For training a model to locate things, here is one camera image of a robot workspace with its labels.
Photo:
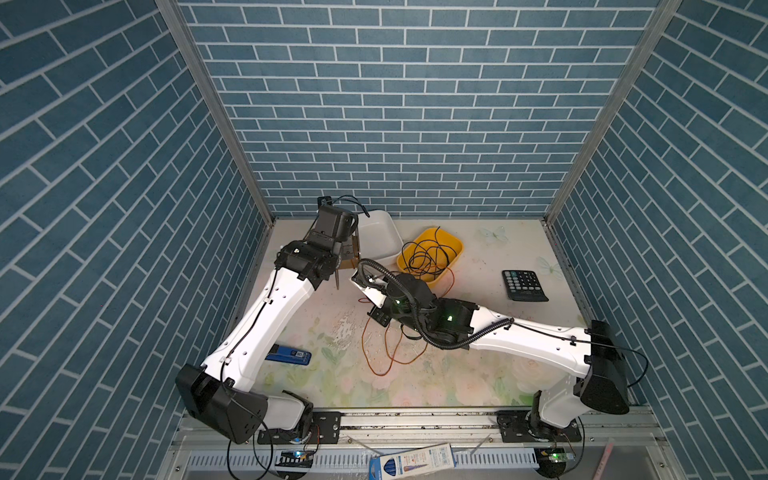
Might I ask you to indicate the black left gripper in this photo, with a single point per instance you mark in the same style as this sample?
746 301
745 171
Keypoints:
348 234

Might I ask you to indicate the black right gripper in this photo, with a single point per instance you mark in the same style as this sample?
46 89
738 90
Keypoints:
377 313

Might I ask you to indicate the dark grey perforated spool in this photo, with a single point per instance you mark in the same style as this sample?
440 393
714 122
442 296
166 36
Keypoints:
348 256

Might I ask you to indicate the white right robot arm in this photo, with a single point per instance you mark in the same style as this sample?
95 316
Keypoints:
594 366

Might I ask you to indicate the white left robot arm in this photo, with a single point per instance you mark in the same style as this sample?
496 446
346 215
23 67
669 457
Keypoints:
218 392

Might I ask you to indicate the white plastic tub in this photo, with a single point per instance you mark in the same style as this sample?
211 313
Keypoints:
378 238

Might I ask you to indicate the yellow plastic tub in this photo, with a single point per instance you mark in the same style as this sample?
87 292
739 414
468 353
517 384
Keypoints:
430 256

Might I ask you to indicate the black desk calculator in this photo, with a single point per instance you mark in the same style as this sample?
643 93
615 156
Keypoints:
523 286

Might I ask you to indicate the blue black utility knife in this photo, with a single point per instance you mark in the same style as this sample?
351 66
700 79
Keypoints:
288 355

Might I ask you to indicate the white blue pen box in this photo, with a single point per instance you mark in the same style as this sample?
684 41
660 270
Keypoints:
412 463

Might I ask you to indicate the pink pencil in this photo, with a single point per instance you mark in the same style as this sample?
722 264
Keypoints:
602 464

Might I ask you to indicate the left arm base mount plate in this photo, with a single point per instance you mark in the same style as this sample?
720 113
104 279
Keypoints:
317 427

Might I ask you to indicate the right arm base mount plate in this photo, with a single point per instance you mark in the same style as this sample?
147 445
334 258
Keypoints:
515 426

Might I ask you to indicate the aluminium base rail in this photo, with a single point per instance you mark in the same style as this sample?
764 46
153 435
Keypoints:
641 451

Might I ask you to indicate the metal frame corner post left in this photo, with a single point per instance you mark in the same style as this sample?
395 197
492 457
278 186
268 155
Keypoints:
181 34

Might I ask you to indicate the metal frame corner post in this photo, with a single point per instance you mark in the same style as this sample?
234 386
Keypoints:
181 34
657 24

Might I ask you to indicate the metal frame corner post right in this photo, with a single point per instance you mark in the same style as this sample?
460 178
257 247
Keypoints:
657 24

